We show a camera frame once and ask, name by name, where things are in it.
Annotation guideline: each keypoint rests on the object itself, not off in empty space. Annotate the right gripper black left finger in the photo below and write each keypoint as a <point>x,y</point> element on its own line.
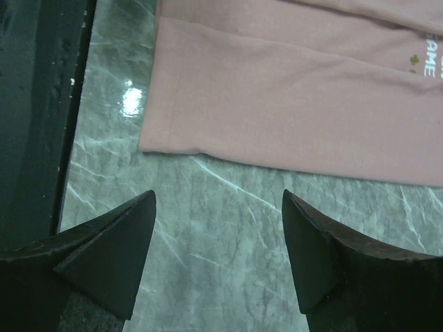
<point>85,278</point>

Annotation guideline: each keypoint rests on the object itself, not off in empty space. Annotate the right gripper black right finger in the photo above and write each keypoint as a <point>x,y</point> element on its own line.
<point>348,281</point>

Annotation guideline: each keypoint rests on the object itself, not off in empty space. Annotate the pink printed t shirt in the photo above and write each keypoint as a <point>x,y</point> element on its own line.
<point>342,88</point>

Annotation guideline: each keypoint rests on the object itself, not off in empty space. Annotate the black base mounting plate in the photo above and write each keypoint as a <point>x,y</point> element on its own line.
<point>44,49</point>

